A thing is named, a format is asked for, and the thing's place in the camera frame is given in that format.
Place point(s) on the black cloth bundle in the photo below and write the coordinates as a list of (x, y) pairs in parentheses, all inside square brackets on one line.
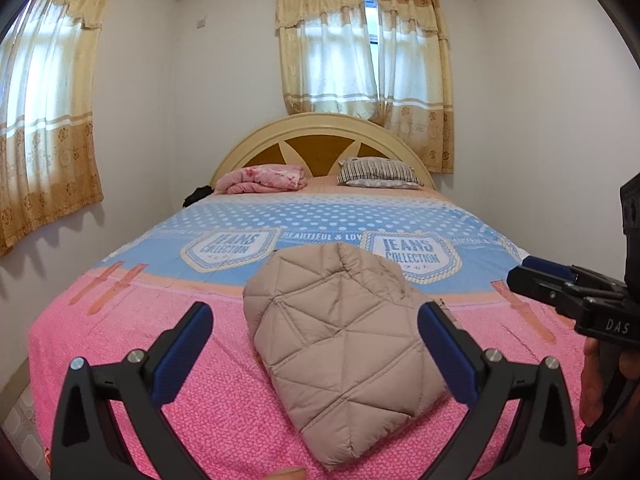
[(199, 196)]

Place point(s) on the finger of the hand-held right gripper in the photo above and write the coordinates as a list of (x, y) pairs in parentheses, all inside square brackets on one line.
[(535, 282), (547, 263)]

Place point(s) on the wide yellow sheer curtain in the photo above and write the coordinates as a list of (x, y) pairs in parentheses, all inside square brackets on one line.
[(50, 135)]

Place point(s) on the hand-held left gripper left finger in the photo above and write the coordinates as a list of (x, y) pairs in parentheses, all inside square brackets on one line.
[(182, 350)]

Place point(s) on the long yellow curtain panel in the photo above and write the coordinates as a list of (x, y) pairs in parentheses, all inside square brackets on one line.
[(415, 85)]

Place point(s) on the short yellow curtain panel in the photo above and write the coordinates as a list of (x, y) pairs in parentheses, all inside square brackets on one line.
[(325, 60)]

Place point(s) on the person's right hand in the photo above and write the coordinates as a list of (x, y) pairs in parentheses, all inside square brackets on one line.
[(600, 380)]

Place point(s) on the cream arched bed headboard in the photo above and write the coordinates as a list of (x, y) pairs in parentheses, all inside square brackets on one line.
[(320, 125)]

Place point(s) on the pink floral folded blanket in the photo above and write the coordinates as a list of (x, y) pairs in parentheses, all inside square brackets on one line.
[(265, 177)]

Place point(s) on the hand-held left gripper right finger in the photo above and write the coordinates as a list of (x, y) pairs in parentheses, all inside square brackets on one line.
[(450, 355)]

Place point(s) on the glass window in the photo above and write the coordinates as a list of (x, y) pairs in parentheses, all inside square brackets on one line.
[(370, 20)]

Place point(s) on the blue pink printed bed sheet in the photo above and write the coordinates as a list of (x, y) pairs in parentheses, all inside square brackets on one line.
[(225, 410)]

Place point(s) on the person's left hand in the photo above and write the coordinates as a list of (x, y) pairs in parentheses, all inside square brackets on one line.
[(289, 474)]

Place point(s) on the beige quilted puffer jacket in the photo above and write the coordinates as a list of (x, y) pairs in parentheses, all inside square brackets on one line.
[(340, 350)]

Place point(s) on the striped dotted pillow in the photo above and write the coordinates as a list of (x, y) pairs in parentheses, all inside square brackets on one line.
[(380, 172)]

